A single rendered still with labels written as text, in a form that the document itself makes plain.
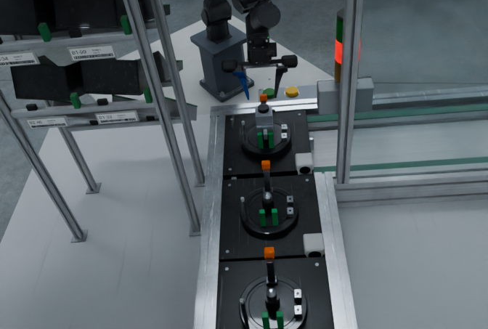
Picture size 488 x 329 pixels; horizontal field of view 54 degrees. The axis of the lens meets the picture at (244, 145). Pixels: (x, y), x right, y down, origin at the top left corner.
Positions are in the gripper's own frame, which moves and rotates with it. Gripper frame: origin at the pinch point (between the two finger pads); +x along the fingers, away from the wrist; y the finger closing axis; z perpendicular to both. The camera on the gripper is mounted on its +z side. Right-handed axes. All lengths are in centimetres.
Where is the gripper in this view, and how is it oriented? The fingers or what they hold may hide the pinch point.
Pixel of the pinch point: (261, 85)
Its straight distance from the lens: 121.5
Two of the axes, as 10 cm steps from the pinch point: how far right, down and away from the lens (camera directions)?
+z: -0.7, 0.6, -10.0
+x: 0.7, 10.0, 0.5
